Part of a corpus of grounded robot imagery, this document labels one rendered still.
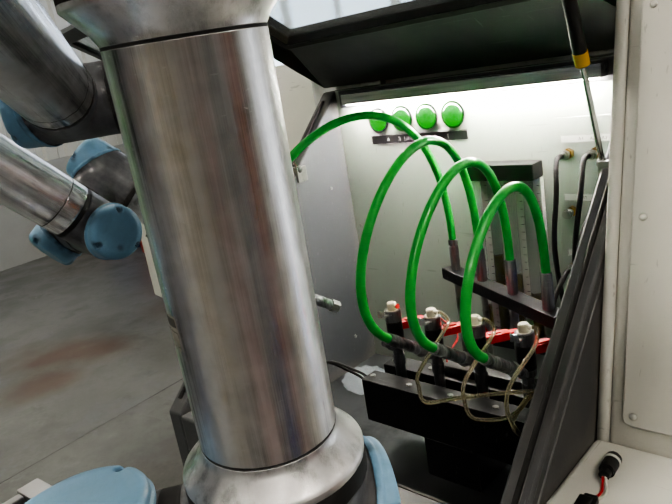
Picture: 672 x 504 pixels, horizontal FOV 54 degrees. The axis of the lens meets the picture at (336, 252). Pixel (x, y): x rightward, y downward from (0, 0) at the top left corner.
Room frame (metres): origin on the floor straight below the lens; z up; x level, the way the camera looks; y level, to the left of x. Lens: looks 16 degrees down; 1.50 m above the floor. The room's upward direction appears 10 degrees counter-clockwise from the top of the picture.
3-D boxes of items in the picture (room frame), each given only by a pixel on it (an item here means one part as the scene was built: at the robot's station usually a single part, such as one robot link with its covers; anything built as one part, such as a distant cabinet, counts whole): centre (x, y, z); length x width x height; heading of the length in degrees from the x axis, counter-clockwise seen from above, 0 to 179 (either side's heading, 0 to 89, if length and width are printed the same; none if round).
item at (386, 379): (0.95, -0.16, 0.91); 0.34 x 0.10 x 0.15; 45
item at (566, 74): (1.22, -0.26, 1.43); 0.54 x 0.03 x 0.02; 45
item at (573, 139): (1.05, -0.43, 1.20); 0.13 x 0.03 x 0.31; 45
